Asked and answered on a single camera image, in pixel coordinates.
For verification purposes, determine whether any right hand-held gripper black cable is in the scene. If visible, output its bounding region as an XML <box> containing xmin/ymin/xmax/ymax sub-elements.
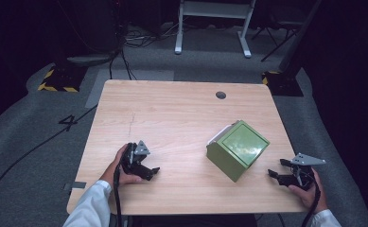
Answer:
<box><xmin>300</xmin><ymin>171</ymin><xmax>322</xmax><ymax>227</ymax></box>

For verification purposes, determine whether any hand-held gripper black cable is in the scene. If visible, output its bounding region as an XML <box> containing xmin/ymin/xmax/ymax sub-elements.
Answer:
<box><xmin>300</xmin><ymin>171</ymin><xmax>322</xmax><ymax>227</ymax></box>
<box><xmin>113</xmin><ymin>162</ymin><xmax>125</xmax><ymax>227</ymax></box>

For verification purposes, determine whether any green box with lid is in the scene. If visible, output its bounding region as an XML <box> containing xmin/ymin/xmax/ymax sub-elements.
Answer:
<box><xmin>205</xmin><ymin>119</ymin><xmax>272</xmax><ymax>183</ymax></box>

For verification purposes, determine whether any long black floor cable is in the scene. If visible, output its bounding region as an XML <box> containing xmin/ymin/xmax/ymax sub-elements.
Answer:
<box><xmin>0</xmin><ymin>104</ymin><xmax>98</xmax><ymax>221</ymax></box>

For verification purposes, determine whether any black tape floor mark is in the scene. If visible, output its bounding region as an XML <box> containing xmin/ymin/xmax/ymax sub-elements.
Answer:
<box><xmin>58</xmin><ymin>114</ymin><xmax>79</xmax><ymax>132</ymax></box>

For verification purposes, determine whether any bundle of floor cables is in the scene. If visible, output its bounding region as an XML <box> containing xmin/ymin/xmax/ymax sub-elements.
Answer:
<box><xmin>121</xmin><ymin>23</ymin><xmax>181</xmax><ymax>49</ymax></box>

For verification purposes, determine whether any white metal table frame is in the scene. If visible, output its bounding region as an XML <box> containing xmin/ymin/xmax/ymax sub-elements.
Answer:
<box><xmin>174</xmin><ymin>0</ymin><xmax>257</xmax><ymax>60</ymax></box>

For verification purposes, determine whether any person's left hand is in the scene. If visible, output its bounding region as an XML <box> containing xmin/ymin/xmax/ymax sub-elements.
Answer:
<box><xmin>99</xmin><ymin>144</ymin><xmax>144</xmax><ymax>187</ymax></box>

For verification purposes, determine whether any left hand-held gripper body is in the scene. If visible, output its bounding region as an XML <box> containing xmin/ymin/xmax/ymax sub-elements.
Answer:
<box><xmin>120</xmin><ymin>140</ymin><xmax>151</xmax><ymax>178</ymax></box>

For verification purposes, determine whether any person's right hand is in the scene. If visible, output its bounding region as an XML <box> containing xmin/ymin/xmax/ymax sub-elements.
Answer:
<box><xmin>287</xmin><ymin>167</ymin><xmax>329</xmax><ymax>216</ymax></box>

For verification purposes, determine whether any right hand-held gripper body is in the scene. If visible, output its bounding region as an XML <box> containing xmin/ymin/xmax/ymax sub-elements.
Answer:
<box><xmin>285</xmin><ymin>152</ymin><xmax>327</xmax><ymax>192</ymax></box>

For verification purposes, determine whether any black yellow striped stand base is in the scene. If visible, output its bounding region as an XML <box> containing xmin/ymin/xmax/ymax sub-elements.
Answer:
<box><xmin>261</xmin><ymin>70</ymin><xmax>305</xmax><ymax>97</ymax></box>
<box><xmin>37</xmin><ymin>63</ymin><xmax>89</xmax><ymax>94</ymax></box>

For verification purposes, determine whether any black tripod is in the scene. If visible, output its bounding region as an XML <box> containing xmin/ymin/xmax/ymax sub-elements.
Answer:
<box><xmin>251</xmin><ymin>20</ymin><xmax>300</xmax><ymax>63</ymax></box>

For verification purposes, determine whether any grey metal stand post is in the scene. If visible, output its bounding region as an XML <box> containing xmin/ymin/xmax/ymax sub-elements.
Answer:
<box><xmin>278</xmin><ymin>0</ymin><xmax>324</xmax><ymax>74</ymax></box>

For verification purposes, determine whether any left hand-held gripper black cable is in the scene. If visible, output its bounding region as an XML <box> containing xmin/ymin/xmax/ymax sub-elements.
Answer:
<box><xmin>113</xmin><ymin>162</ymin><xmax>125</xmax><ymax>227</ymax></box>

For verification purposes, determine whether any grey tape strip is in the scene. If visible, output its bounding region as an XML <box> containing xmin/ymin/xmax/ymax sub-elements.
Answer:
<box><xmin>61</xmin><ymin>181</ymin><xmax>88</xmax><ymax>192</ymax></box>

